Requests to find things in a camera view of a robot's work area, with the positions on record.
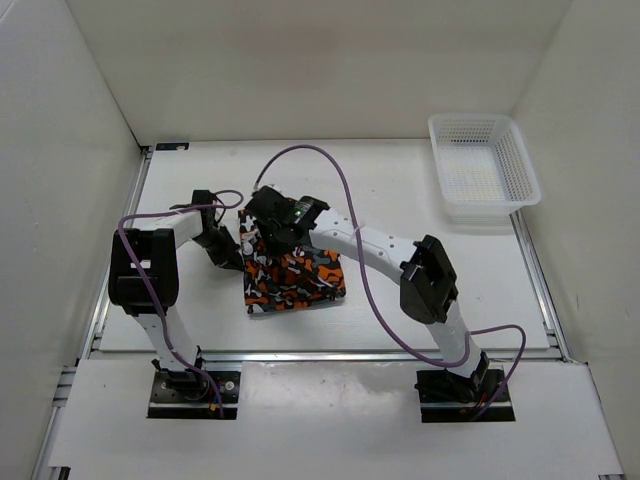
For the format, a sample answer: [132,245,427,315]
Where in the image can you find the aluminium left rail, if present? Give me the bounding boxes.
[49,145,152,466]

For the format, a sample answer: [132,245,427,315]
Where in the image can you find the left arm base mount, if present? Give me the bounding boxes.
[147,360,241,421]

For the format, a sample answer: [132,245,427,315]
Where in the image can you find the orange camouflage shorts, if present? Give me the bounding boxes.
[238,210,346,316]

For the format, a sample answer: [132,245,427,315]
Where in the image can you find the white plastic basket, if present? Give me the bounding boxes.
[428,113,542,223]

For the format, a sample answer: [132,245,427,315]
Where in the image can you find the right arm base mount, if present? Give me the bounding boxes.
[414,368,516,424]

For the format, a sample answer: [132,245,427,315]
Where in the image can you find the blue label sticker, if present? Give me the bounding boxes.
[155,142,190,151]

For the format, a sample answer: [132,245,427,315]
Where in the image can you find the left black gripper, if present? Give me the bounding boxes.
[192,225,245,272]

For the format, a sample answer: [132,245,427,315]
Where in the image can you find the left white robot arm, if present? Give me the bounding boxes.
[108,189,244,400]

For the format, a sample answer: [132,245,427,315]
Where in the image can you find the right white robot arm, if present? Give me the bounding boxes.
[246,186,488,400]

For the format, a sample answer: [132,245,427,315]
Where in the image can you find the aluminium right rail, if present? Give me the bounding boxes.
[510,211,574,363]

